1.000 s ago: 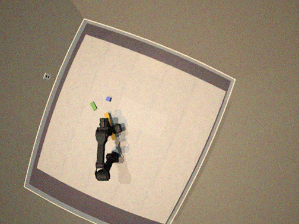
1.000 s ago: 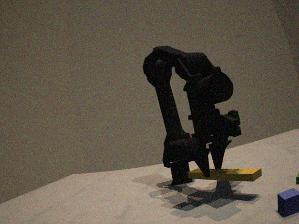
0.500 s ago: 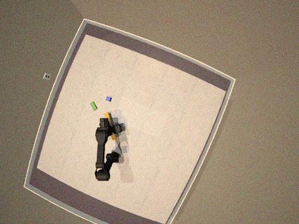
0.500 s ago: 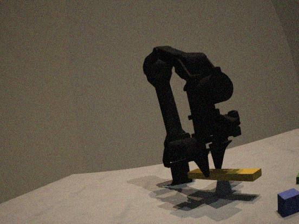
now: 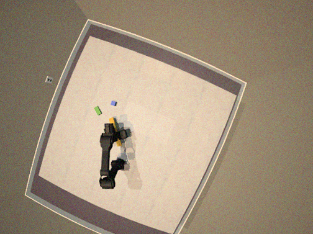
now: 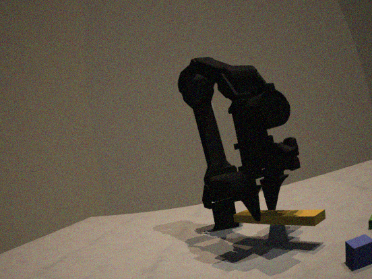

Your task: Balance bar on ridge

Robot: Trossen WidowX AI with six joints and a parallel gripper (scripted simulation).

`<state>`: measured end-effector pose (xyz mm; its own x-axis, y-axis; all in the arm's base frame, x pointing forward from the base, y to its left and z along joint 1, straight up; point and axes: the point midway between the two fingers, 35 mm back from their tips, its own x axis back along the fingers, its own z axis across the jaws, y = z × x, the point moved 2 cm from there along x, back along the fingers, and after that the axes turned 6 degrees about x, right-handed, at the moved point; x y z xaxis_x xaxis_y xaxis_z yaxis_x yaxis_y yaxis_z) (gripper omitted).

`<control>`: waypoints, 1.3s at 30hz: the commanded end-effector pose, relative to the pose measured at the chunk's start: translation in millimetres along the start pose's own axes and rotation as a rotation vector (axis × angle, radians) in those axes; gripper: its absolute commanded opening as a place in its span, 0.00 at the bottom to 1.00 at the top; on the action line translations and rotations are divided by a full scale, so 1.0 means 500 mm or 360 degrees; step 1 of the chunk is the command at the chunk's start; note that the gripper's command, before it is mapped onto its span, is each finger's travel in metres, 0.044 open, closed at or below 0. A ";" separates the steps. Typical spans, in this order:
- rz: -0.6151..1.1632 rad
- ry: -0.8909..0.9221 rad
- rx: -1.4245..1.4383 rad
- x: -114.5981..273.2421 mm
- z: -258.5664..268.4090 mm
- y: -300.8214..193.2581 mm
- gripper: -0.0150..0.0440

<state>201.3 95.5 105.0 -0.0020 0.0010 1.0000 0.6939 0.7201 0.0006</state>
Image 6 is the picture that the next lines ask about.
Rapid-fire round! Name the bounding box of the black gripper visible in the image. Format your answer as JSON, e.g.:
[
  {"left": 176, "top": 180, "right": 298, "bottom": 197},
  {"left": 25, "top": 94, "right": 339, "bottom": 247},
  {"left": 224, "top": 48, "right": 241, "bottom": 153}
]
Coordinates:
[{"left": 208, "top": 131, "right": 288, "bottom": 221}]

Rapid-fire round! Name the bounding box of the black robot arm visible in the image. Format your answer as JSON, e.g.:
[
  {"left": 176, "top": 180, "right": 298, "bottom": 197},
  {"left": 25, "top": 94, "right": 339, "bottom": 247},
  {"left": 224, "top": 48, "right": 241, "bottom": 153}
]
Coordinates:
[{"left": 177, "top": 57, "right": 299, "bottom": 232}]

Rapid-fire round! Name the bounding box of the yellow bar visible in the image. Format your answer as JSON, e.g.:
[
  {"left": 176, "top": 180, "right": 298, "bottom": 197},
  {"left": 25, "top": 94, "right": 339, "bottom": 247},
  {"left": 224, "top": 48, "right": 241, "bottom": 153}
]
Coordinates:
[{"left": 233, "top": 210, "right": 326, "bottom": 226}]

